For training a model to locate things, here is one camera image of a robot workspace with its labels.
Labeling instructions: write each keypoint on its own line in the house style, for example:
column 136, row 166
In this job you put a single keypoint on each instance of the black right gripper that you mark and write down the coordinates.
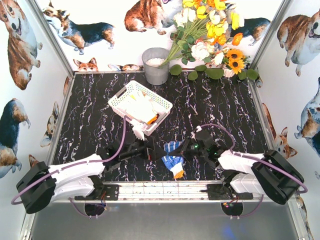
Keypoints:
column 186, row 148

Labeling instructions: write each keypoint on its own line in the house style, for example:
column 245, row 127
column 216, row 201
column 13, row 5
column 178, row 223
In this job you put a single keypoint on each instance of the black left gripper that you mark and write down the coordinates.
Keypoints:
column 150, row 152

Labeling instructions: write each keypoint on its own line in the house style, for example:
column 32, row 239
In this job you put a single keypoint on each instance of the blue dotted white glove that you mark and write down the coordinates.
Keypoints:
column 173, row 163

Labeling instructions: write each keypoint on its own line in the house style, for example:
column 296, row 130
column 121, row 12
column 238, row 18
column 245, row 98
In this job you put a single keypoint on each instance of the yellow dotted white glove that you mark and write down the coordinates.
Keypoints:
column 139, row 107

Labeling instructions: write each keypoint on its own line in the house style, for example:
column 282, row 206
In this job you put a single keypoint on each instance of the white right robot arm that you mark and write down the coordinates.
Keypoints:
column 267, row 173

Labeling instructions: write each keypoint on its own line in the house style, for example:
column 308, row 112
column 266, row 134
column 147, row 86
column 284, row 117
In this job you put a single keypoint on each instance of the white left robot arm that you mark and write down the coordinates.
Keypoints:
column 37, row 187

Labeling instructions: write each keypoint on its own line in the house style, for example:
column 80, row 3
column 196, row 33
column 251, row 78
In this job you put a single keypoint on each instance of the white perforated storage basket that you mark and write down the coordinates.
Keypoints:
column 161, row 105

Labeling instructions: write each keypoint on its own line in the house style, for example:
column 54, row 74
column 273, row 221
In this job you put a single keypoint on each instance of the grey metal bucket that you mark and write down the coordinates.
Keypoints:
column 155, row 68

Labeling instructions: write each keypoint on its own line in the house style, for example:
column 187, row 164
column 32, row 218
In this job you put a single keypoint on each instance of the artificial flower bouquet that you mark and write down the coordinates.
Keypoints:
column 209, row 31

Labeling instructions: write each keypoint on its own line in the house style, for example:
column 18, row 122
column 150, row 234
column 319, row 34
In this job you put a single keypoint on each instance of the aluminium front rail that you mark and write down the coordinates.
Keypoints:
column 145, row 191

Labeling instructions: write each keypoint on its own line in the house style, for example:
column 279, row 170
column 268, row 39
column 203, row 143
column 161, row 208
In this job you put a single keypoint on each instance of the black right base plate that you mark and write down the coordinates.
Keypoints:
column 221, row 192

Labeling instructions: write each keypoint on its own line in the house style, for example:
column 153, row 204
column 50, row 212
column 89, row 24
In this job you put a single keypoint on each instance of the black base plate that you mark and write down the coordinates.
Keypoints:
column 110, row 192
column 221, row 192

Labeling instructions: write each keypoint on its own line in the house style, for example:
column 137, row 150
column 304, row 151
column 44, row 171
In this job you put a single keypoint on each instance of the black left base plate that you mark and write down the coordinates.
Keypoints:
column 110, row 192

